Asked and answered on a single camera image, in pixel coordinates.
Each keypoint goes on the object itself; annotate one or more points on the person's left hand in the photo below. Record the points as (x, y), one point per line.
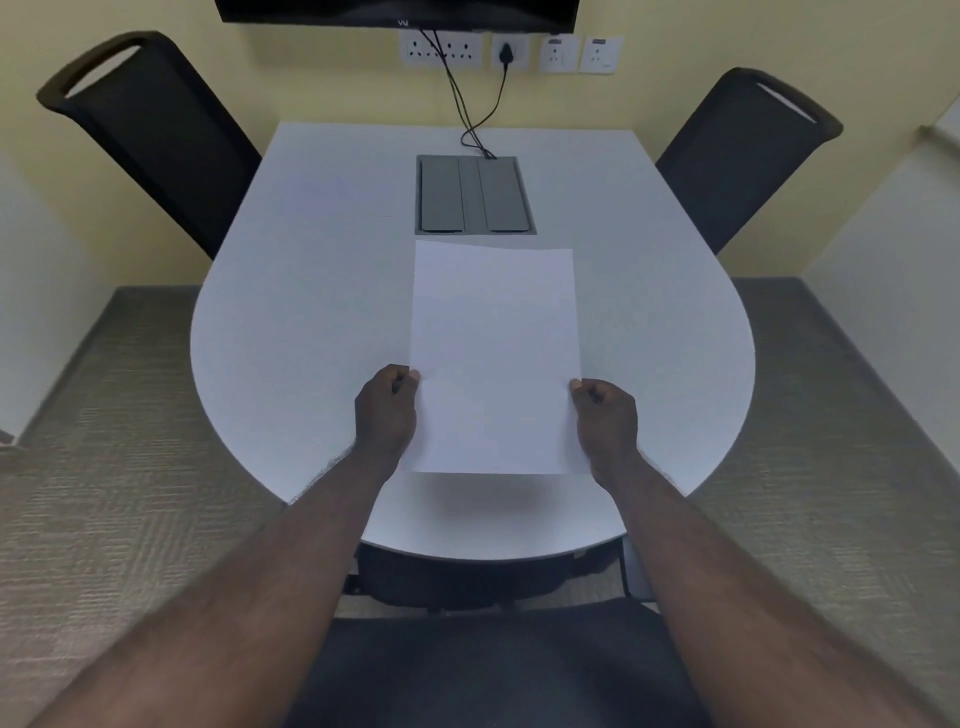
(384, 416)

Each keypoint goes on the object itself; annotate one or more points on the person's right hand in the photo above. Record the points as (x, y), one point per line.
(607, 427)

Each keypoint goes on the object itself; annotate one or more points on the person's left thumb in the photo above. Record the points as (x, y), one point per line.
(411, 373)

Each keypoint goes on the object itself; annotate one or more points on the white paper sheet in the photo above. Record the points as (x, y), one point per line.
(495, 352)

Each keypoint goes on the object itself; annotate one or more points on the person's right forearm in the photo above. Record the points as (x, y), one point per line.
(727, 600)

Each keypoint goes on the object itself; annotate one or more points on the person's left forearm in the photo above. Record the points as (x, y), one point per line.
(247, 592)

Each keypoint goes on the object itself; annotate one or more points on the black mesh chair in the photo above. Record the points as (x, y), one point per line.
(739, 157)
(161, 142)

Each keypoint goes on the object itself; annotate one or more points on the person's dark trousers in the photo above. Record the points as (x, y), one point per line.
(495, 667)

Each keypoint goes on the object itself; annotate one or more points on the black power plug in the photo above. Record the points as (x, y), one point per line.
(507, 54)

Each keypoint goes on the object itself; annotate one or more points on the white double wall socket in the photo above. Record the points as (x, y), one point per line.
(440, 50)

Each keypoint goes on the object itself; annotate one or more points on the white single wall socket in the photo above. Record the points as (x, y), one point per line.
(521, 52)

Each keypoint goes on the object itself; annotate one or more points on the black wall television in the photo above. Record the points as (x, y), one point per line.
(397, 11)

